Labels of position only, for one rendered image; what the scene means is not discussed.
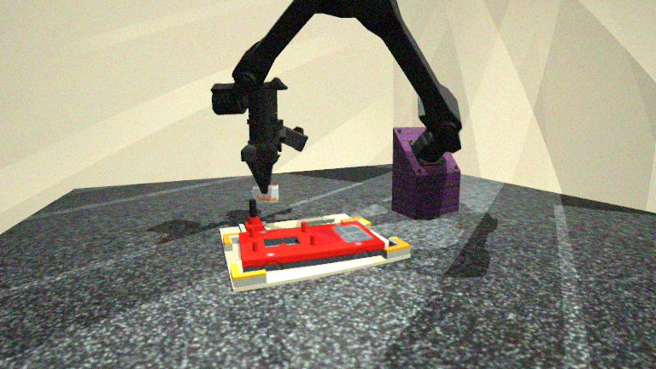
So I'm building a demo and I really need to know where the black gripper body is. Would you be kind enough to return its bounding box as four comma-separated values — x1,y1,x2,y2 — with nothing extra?
241,114,282,161

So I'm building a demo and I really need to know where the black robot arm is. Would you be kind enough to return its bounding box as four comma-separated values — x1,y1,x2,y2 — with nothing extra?
210,0,462,167

